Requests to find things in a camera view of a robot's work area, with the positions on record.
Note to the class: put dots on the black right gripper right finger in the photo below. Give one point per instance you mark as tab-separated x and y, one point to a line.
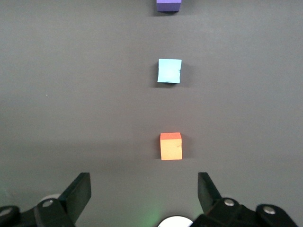
210	198

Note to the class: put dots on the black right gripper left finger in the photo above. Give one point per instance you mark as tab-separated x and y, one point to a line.
75	196

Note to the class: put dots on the light blue foam block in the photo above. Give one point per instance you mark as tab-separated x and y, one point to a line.
169	71

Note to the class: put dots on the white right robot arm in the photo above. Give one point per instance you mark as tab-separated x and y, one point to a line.
175	222

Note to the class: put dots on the orange foam block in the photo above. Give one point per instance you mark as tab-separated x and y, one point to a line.
171	149

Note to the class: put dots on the purple foam block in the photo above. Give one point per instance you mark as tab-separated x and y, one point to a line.
168	6

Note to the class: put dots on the dark grey table mat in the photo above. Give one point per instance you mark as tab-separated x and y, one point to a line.
71	71

